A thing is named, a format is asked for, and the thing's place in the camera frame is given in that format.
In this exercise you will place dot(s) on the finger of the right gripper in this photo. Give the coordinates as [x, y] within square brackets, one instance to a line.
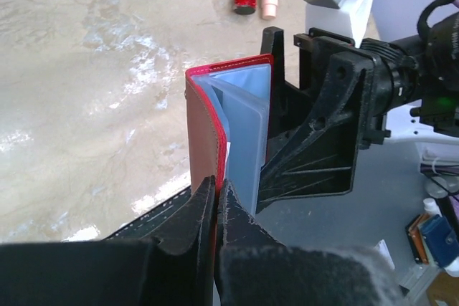
[319, 158]

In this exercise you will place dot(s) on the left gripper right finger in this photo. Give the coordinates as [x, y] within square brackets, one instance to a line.
[253, 268]

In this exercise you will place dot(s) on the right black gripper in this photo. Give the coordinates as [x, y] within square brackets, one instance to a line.
[392, 79]

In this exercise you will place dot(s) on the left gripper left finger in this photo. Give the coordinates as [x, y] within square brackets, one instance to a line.
[171, 266]

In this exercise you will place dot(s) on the red leather card holder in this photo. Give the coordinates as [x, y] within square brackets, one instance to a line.
[228, 110]

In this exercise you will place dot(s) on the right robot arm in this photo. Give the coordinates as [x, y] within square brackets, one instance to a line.
[438, 78]

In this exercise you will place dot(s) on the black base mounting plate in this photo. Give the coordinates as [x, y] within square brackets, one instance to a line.
[149, 221]

